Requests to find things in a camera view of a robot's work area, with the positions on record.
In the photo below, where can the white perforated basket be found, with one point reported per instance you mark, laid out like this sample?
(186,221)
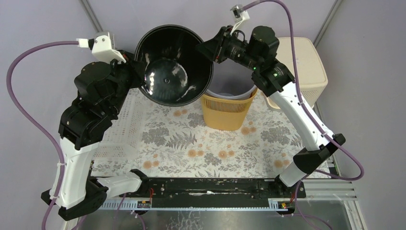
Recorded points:
(121,140)

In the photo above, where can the cream large container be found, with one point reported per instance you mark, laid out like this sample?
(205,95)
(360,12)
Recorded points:
(312,74)

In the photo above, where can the grey bucket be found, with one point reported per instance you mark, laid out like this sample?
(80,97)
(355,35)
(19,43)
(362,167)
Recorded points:
(231,81)

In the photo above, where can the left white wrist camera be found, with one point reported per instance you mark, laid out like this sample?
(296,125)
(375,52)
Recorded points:
(102,47)

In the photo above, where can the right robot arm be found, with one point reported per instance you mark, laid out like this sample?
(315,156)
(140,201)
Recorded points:
(276,81)

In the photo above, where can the floral patterned table mat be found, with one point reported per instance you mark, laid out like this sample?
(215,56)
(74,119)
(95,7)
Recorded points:
(176,142)

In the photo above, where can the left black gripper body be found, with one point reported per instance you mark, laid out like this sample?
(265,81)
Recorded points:
(133,68)

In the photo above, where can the black round bucket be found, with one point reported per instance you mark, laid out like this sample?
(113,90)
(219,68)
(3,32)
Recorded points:
(176,74)

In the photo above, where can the yellow plastic waste basket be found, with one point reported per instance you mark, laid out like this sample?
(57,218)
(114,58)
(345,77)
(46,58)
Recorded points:
(225,114)

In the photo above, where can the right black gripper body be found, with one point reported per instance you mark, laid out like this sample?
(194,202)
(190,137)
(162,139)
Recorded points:
(236,51)

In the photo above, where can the aluminium frame rail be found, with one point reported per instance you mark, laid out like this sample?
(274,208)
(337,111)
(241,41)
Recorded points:
(316,190)

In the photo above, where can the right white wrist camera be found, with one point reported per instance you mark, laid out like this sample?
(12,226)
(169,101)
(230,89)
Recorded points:
(240,16)

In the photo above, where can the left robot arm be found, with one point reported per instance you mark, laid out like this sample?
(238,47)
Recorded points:
(82,126)

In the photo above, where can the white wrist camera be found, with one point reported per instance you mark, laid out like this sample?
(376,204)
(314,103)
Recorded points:
(240,16)
(102,47)

